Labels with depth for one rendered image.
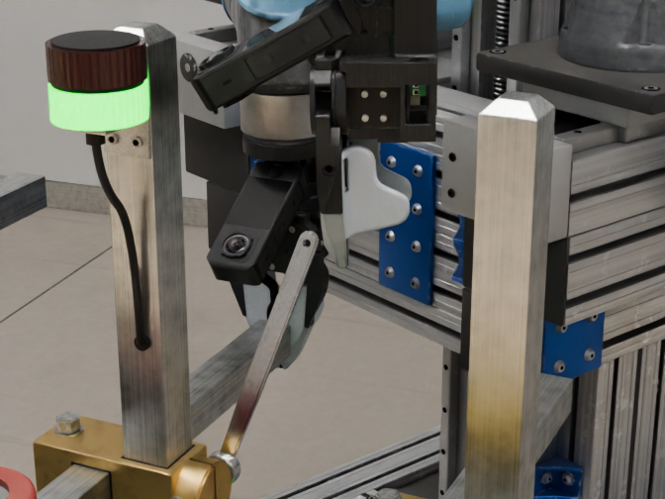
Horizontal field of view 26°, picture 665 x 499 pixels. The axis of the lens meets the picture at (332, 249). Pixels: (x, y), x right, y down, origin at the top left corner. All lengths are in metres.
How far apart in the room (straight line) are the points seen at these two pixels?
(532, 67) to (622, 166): 0.13
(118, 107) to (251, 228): 0.33
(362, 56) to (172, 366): 0.24
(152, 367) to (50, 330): 2.46
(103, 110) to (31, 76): 3.31
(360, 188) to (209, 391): 0.25
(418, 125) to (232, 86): 0.12
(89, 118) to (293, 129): 0.34
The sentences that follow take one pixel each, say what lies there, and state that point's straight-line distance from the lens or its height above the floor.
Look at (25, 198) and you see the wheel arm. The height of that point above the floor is 0.95.
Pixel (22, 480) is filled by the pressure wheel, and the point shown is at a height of 0.91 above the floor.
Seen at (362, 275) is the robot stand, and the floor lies 0.72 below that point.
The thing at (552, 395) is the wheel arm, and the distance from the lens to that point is 1.14.
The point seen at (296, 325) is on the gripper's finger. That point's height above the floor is 0.86.
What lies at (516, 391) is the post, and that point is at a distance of 0.87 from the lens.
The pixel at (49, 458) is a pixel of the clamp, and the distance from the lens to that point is 1.05.
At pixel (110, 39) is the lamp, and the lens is 0.88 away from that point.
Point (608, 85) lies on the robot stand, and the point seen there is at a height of 1.04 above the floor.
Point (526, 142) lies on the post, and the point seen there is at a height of 1.13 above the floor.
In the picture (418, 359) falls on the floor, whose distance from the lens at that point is 3.22.
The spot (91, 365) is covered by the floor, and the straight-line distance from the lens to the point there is 3.23.
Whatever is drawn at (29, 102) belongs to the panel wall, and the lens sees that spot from 4.20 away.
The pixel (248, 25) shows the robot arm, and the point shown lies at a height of 1.12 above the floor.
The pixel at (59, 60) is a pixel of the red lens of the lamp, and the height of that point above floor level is 1.17.
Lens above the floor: 1.36
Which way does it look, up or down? 21 degrees down
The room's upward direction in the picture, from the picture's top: straight up
